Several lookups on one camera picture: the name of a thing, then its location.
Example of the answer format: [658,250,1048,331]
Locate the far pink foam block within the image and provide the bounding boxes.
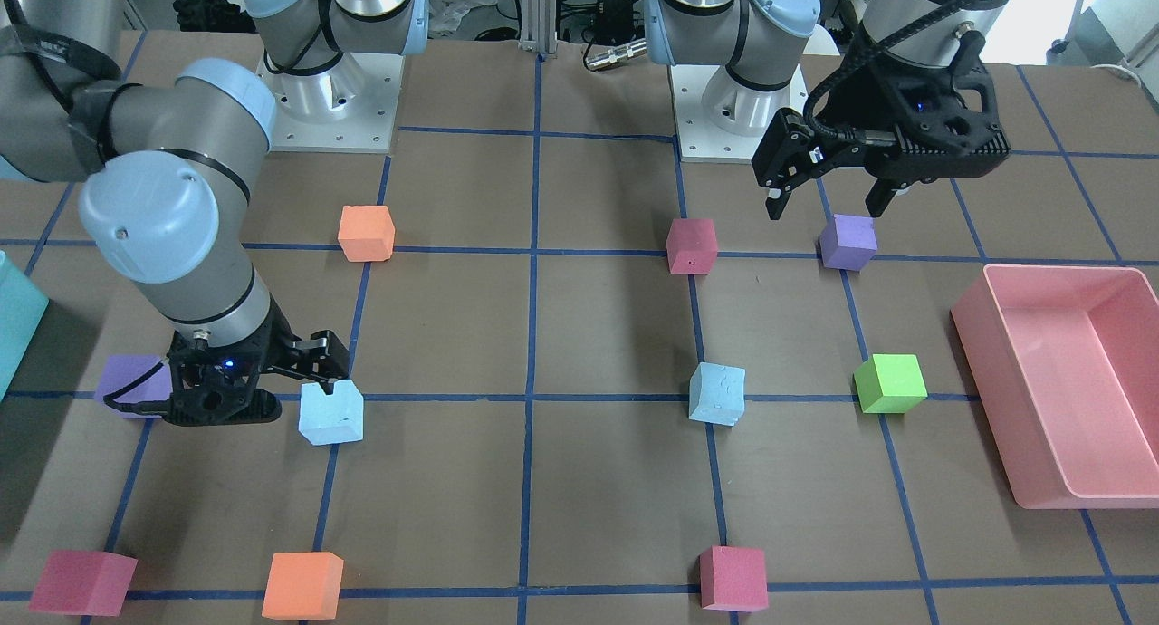
[28,550,138,617]

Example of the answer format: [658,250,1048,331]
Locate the light blue block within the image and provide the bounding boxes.
[298,379,364,445]
[688,361,746,427]

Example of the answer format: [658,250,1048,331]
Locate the green foam block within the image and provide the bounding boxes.
[853,353,928,414]

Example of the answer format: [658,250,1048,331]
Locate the pink plastic tray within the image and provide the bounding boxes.
[952,264,1158,509]

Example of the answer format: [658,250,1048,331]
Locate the aluminium frame post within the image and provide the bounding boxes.
[518,0,559,59]

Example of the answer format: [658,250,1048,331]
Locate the pink block robot side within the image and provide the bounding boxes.
[666,219,719,275]

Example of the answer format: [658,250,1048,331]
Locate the purple foam block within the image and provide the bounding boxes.
[94,354,177,419]
[819,215,877,272]

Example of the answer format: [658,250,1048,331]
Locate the orange block table side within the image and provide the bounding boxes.
[262,552,344,622]

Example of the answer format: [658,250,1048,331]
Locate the far purple foam block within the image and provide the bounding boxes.
[94,354,177,419]

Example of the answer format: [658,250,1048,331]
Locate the near purple foam block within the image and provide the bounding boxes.
[819,215,877,272]

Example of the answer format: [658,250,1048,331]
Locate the orange block robot side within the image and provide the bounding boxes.
[337,205,395,263]

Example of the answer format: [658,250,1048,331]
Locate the pink block table side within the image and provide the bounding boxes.
[698,545,770,613]

